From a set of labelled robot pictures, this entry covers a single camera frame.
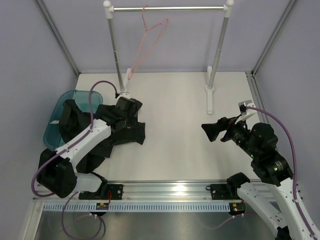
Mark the pink wire hanger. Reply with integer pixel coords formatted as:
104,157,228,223
127,4,169,81

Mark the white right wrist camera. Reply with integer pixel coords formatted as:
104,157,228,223
235,100,257,124

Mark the white slotted cable duct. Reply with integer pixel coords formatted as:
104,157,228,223
43,202,231,213

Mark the white and silver clothes rack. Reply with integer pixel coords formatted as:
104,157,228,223
102,0,235,115

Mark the aluminium frame post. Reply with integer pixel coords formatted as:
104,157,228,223
250,0,299,77
34,0,81,78

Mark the black pinstriped shirt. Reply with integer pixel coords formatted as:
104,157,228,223
59,97,146,174

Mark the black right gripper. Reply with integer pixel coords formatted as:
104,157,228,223
201,113,259,159

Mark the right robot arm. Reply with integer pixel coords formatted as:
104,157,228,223
201,117,320,240

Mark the right aluminium frame post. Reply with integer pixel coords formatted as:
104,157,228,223
250,0,299,77

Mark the left aluminium frame post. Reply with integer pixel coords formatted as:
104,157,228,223
34,0,81,78

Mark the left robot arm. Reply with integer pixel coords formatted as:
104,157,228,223
32,96,146,200

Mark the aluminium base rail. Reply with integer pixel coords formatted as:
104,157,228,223
32,177,240,202

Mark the teal plastic tray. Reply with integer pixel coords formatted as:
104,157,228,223
43,90,90,150

